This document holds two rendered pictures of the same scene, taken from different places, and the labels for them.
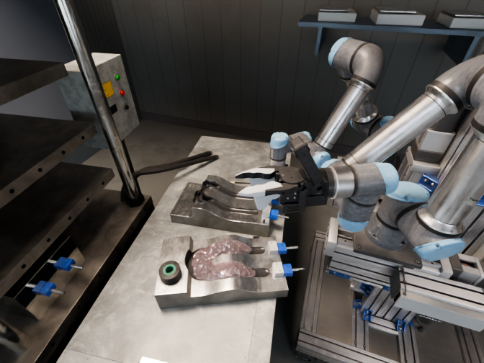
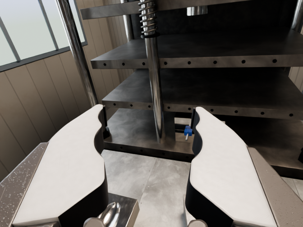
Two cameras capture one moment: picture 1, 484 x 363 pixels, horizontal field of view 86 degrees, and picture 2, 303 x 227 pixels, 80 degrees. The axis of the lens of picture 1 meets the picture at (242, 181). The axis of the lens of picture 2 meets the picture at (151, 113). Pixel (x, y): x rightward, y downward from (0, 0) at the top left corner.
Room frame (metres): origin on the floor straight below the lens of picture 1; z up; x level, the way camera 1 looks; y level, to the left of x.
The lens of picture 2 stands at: (0.47, -0.11, 1.52)
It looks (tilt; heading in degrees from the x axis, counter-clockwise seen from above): 31 degrees down; 101
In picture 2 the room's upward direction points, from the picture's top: 7 degrees counter-clockwise
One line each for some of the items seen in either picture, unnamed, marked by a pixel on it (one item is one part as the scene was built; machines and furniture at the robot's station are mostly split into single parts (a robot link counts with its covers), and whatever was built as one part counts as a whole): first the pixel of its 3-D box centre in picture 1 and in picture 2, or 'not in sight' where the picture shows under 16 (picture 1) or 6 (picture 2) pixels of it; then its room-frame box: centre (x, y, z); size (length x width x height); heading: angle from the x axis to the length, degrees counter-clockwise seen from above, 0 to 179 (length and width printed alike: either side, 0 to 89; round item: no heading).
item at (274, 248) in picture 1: (283, 248); not in sight; (0.71, -0.18, 0.85); 0.13 x 0.05 x 0.05; 96
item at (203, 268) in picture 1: (222, 258); not in sight; (0.63, 0.08, 0.90); 0.26 x 0.18 x 0.08; 96
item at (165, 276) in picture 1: (170, 271); not in sight; (0.54, 0.27, 0.93); 0.08 x 0.08 x 0.04
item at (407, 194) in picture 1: (403, 203); not in sight; (0.63, -0.54, 1.20); 0.13 x 0.12 x 0.14; 7
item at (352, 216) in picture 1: (353, 204); not in sight; (0.49, -0.29, 1.33); 0.11 x 0.08 x 0.11; 7
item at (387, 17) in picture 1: (396, 15); not in sight; (2.36, -1.18, 1.53); 0.35 x 0.34 x 0.09; 71
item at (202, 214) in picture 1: (224, 202); not in sight; (0.99, 0.09, 0.87); 0.50 x 0.26 x 0.14; 79
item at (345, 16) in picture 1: (335, 14); not in sight; (2.51, -0.77, 1.52); 0.31 x 0.30 x 0.08; 71
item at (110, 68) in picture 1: (130, 179); not in sight; (1.34, 0.74, 0.73); 0.30 x 0.22 x 1.47; 169
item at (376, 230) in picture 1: (390, 225); not in sight; (0.64, -0.54, 1.09); 0.15 x 0.15 x 0.10
